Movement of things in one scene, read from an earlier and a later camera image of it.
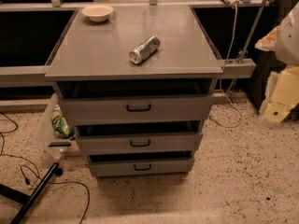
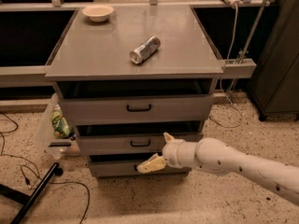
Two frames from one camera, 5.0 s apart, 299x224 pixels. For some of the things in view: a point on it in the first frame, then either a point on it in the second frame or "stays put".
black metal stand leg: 28,200 stays put
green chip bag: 61,128 stays put
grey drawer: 122,143 stays put
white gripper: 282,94 -> 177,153
